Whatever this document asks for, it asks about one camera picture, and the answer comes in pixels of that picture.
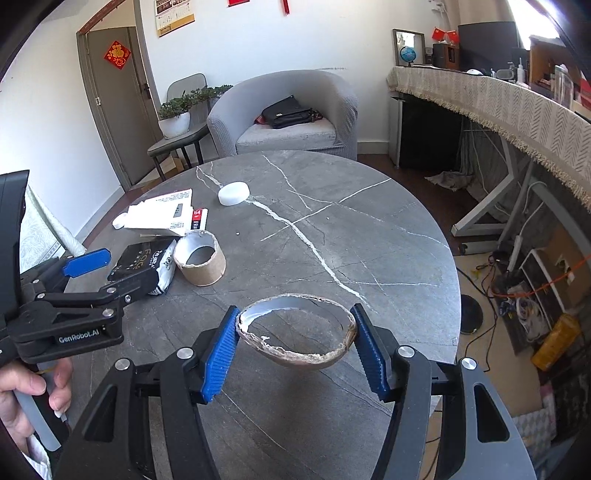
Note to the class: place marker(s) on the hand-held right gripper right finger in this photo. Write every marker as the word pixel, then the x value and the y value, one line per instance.
pixel 369 355

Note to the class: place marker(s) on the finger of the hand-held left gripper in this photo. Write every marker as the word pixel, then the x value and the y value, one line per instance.
pixel 124 290
pixel 87 263

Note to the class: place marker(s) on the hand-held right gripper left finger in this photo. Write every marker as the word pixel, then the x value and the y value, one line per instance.
pixel 221 350

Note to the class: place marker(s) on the black foil packet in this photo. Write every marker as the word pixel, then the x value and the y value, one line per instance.
pixel 138 258

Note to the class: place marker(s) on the white tape roll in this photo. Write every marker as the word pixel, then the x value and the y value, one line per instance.
pixel 119 223

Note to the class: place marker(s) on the cardboard tape core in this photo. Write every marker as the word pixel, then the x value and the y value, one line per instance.
pixel 203 272
pixel 300 357

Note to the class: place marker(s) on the torn white cardboard box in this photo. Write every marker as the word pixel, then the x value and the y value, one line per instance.
pixel 152 217

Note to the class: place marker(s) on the white round lid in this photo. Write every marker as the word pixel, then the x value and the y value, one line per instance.
pixel 234 194

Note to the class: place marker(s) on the person's left hand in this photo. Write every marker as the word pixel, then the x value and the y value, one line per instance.
pixel 18 378

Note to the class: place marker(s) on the pale green patterned tablecloth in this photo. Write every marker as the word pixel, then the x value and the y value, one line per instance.
pixel 41 230

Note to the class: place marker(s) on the black round floor disc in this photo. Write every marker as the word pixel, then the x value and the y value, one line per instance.
pixel 472 314

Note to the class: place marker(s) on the brown cardboard box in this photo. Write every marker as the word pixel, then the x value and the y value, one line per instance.
pixel 177 165

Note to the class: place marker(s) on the grey door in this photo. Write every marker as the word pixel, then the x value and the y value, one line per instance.
pixel 120 115

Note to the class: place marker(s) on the potted plant white pot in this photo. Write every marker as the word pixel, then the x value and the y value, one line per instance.
pixel 174 124

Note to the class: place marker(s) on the yellow box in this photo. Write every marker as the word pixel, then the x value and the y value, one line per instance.
pixel 556 341

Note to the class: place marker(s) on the grey floor cloth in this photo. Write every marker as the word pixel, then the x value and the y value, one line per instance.
pixel 450 181

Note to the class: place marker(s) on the grey dining chair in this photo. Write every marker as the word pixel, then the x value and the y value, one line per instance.
pixel 184 85

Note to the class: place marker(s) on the red diamond door decoration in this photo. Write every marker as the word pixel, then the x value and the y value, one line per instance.
pixel 117 54

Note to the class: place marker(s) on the black cabinet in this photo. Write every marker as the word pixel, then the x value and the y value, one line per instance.
pixel 425 129

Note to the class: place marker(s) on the black bag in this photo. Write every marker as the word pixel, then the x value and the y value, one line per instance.
pixel 288 115

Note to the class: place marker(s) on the grey armchair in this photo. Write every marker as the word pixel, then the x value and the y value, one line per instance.
pixel 341 106

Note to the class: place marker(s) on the beige fringed desk cloth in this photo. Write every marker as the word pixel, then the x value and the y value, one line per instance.
pixel 508 110

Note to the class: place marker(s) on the small globe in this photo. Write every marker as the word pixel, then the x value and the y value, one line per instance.
pixel 408 55

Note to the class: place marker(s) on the brown wooden box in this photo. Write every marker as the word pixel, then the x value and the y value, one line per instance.
pixel 445 55

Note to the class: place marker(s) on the framed picture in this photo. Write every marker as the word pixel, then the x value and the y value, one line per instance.
pixel 411 39

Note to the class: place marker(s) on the white bottle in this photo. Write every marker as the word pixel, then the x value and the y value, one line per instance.
pixel 520 71

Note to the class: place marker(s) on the red hanging knot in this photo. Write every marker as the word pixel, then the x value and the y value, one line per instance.
pixel 286 5

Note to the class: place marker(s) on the small red flags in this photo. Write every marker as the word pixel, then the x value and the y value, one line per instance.
pixel 443 34

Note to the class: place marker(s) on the black monitor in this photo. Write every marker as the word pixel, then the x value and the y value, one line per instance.
pixel 489 44

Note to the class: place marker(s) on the brown wooden shelf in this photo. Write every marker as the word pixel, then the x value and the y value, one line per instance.
pixel 545 64

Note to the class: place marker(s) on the white desk frame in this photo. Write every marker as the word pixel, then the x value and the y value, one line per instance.
pixel 503 189

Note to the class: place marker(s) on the wall calendar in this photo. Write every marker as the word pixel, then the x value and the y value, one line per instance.
pixel 175 16

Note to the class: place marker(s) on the red wall banner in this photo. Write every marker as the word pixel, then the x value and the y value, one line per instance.
pixel 239 2

